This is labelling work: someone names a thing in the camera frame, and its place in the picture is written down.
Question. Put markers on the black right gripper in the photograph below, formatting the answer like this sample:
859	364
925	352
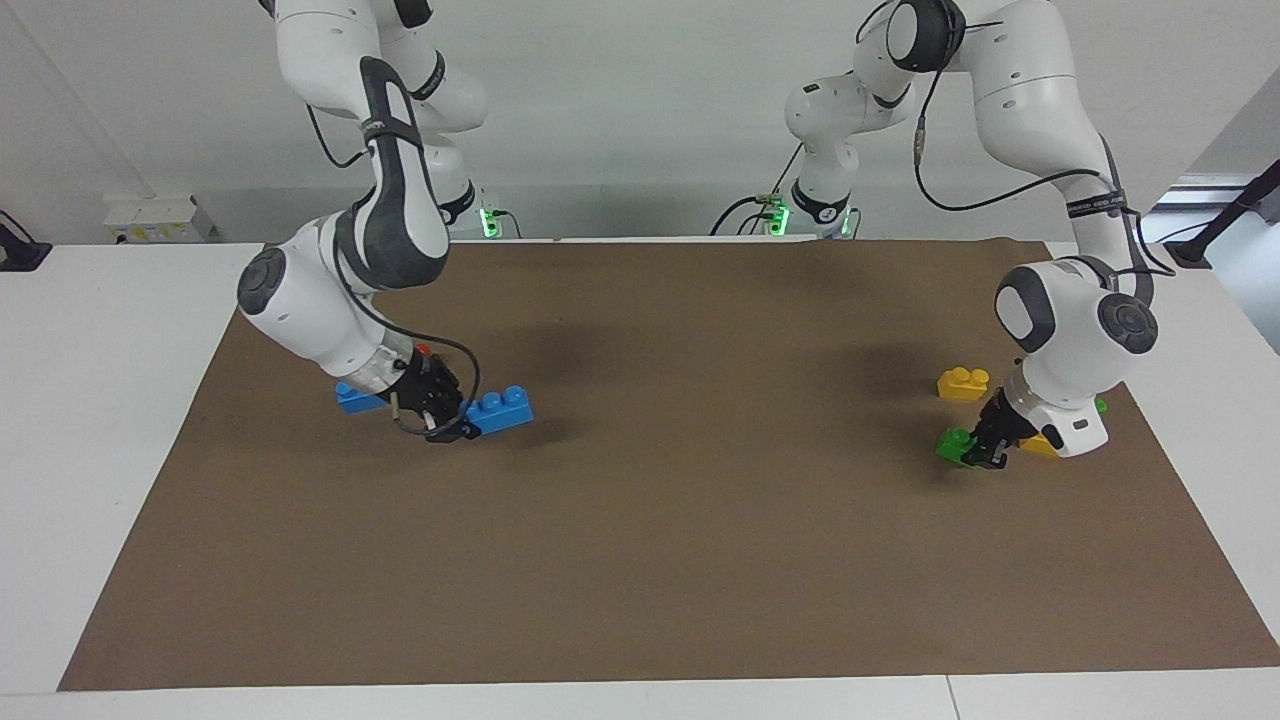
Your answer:
430	390

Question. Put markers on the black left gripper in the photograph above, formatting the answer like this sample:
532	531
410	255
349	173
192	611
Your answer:
1000	425

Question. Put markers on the blue three-stud toy brick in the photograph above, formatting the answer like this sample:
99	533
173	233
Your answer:
505	412
355	400

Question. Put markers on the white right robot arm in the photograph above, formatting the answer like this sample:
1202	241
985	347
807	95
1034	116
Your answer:
320	310

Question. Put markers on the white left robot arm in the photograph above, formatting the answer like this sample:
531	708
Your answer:
1050	310

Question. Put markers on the yellow two-stud toy brick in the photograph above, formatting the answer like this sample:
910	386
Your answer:
962	385
1040	447

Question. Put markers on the brown table mat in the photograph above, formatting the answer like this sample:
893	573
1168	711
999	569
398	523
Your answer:
640	550

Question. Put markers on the black stand with clamp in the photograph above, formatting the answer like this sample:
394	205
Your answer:
1225	215

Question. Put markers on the black table clamp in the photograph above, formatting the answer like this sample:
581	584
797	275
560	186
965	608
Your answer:
20	252

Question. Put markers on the white wall socket box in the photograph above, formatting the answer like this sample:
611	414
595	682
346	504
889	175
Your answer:
155	220

